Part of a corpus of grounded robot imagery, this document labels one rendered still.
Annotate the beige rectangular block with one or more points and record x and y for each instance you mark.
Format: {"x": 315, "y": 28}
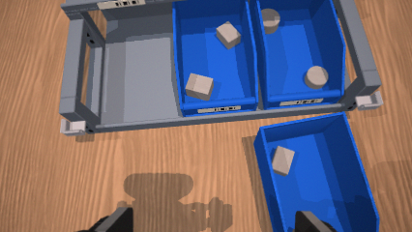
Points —
{"x": 199, "y": 86}

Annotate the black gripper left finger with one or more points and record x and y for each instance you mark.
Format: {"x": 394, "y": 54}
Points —
{"x": 121, "y": 220}

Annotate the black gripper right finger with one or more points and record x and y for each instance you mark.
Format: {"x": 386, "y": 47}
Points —
{"x": 306, "y": 221}

